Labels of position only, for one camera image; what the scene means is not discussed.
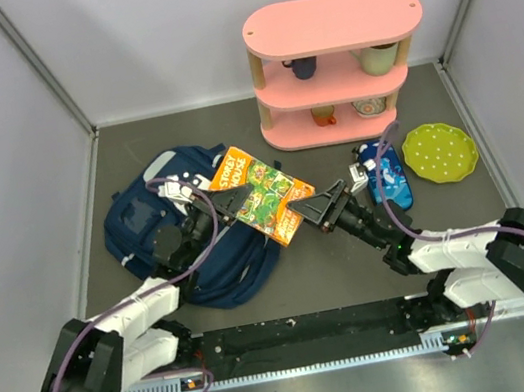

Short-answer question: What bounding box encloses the pink three-tier shelf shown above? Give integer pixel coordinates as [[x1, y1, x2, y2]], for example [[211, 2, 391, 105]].
[[242, 0, 423, 151]]

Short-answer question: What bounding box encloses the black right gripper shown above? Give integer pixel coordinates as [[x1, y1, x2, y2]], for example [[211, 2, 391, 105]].
[[285, 173, 389, 265]]

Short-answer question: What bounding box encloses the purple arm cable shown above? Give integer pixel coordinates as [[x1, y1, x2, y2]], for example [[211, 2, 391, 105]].
[[363, 97, 524, 368], [12, 167, 250, 392]]

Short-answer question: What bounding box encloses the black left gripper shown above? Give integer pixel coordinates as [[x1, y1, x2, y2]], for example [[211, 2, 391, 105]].
[[170, 178, 265, 267]]

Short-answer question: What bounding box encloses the navy blue backpack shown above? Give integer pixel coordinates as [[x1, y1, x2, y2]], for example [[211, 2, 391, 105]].
[[104, 143, 281, 309]]

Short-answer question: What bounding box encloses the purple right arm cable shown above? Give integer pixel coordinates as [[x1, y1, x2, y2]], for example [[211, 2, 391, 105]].
[[363, 97, 524, 368]]

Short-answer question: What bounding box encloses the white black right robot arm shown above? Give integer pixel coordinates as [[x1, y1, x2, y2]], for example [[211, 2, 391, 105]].
[[288, 181, 524, 322]]

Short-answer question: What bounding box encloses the patterned flower-shaped bowl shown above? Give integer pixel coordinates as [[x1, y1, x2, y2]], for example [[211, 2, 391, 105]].
[[351, 96, 387, 118]]

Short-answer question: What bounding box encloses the green polka dot plate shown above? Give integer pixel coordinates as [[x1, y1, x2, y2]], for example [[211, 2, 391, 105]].
[[401, 122, 479, 184]]

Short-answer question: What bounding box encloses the orange cup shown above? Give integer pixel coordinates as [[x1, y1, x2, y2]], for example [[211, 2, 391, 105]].
[[311, 105, 336, 127]]

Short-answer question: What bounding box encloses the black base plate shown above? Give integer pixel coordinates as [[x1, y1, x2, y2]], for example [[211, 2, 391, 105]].
[[168, 295, 466, 382]]

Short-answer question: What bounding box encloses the pale green mug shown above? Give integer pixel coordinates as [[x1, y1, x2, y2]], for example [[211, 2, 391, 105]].
[[349, 42, 398, 77]]

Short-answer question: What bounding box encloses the orange Treehouse book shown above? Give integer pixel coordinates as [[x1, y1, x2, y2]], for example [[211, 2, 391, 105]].
[[209, 146, 316, 247]]

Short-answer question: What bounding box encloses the aluminium frame rail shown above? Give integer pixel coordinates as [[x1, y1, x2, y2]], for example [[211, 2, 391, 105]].
[[46, 274, 524, 392]]

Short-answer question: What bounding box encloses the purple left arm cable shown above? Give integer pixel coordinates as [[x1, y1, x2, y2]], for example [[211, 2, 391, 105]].
[[12, 167, 250, 392]]

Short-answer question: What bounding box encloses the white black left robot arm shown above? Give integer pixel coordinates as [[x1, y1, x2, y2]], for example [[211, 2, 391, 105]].
[[41, 185, 279, 392]]

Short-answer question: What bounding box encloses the blue dinosaur pencil case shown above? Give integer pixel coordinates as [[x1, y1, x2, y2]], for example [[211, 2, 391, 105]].
[[353, 139, 414, 210]]

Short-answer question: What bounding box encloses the dark blue mug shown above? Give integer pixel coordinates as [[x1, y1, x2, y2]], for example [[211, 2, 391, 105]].
[[281, 56, 317, 80]]

